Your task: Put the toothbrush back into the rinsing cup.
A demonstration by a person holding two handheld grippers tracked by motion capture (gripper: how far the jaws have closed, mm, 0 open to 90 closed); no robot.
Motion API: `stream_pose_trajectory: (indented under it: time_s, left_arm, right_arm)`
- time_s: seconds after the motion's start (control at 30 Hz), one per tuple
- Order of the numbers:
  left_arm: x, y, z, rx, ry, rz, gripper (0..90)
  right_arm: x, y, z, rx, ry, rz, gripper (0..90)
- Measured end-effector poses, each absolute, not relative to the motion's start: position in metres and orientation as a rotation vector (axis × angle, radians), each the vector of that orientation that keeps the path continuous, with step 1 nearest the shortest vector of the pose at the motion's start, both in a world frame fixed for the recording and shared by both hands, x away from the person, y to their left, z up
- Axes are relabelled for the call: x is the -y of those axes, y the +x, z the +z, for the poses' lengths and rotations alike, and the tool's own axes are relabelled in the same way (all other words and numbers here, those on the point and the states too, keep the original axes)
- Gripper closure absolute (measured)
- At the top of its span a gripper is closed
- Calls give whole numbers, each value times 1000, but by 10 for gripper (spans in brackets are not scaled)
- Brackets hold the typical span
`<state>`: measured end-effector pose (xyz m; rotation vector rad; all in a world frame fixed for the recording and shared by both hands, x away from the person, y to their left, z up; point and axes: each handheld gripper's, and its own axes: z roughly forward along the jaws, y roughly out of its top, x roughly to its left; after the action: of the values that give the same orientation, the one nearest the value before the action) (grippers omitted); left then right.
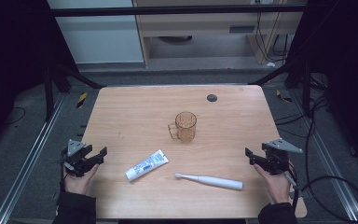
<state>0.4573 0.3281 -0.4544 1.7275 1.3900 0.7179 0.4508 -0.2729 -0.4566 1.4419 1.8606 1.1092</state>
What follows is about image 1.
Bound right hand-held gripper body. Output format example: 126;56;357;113
260;138;304;175

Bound white cabinet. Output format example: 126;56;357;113
47;0;145;64

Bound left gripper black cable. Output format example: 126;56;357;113
59;148;68;192

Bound black cables under desk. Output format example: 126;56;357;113
255;12;293;63

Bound thick black floor cable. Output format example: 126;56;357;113
301;92;358;223

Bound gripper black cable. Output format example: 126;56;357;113
283;172;302;216
59;148;68;192

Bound clear amber plastic cup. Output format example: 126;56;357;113
167;111;198;144

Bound thin black floor cable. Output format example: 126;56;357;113
4;106;26;126

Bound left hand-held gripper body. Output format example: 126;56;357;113
60;138;94;177

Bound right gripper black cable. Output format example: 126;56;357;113
283;172;302;216

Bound black horizontal frame bar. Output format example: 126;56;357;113
48;5;309;17

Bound black metal stand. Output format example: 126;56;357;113
43;62;106;122
248;59;313;118

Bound light wooden desk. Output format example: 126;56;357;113
132;0;309;68

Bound dark curtain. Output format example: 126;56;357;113
0;0;78;150
292;0;358;172

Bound aluminium floor rail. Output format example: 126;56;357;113
0;92;68;224
288;90;358;222

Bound person's left hand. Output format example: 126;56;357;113
63;162;101;196

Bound white electric toothbrush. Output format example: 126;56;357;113
174;173;244;191

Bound white toothpaste tube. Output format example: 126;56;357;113
124;148;170;183

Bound person's right hand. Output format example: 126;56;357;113
253;162;293;204

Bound yellow black tape strip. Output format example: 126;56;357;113
275;89;293;104
76;91;89;109

